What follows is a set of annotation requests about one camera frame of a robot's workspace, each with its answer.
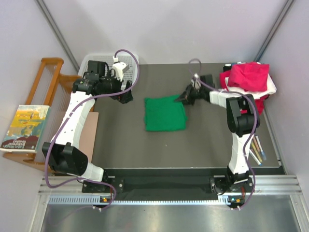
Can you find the white plastic basket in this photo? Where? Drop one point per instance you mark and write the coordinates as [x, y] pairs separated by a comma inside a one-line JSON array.
[[130, 74]]

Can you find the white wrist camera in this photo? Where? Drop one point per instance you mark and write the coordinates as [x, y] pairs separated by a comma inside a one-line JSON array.
[[195, 81], [120, 68]]

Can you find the white folded shirt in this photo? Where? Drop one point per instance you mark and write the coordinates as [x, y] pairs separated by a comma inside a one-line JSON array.
[[271, 89]]

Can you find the pink red folded shirt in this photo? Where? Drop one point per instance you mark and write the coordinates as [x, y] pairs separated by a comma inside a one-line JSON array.
[[250, 76]]

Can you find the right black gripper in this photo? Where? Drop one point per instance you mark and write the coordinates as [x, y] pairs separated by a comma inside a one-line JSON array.
[[187, 94]]

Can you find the orange marker pen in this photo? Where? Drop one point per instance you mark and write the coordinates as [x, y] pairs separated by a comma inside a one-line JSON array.
[[255, 142]]

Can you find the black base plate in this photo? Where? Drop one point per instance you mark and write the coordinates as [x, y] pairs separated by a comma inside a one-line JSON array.
[[166, 184]]

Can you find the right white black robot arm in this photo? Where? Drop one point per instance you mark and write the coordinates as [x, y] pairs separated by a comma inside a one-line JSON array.
[[242, 120]]

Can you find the wooden rack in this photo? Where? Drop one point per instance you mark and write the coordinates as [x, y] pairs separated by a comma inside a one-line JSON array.
[[50, 87]]

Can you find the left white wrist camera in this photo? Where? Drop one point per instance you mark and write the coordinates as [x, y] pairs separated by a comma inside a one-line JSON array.
[[120, 68]]

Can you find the grey slotted cable duct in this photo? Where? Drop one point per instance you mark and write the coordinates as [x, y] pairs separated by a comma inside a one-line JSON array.
[[100, 200]]

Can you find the red bottom shirt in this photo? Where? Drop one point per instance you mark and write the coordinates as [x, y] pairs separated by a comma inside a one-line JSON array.
[[258, 102]]

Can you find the yellow marker pen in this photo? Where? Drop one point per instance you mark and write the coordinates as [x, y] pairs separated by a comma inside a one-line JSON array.
[[256, 151]]

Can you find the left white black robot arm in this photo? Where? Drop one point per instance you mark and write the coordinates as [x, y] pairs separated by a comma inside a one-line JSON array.
[[62, 153]]

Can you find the green t shirt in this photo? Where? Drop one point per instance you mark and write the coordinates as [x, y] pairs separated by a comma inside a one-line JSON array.
[[164, 114]]

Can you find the paperback book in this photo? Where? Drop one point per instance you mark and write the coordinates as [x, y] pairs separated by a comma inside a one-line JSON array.
[[26, 129]]

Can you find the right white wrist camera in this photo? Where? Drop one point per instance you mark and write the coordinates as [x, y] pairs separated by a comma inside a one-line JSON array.
[[195, 81]]

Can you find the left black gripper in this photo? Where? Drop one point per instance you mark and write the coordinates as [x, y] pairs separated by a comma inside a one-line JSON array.
[[127, 91]]

